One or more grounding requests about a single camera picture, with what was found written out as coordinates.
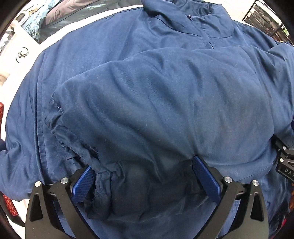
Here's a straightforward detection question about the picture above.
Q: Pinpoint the grey blue quilt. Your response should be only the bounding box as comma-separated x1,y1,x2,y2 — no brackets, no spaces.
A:
21,0,141,43

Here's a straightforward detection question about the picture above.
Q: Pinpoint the white logo box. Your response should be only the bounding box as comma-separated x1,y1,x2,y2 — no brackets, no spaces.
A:
0,19,41,87

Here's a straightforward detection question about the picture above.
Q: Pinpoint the red patterned fabric strip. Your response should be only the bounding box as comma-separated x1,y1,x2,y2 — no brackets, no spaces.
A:
0,103,18,216

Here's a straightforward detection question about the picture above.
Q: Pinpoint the black wire rack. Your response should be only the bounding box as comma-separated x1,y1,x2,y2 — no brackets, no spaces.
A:
242,1,293,45

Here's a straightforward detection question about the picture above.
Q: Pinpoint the navy blue jacket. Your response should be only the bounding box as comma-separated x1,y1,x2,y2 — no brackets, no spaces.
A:
1,1,293,238

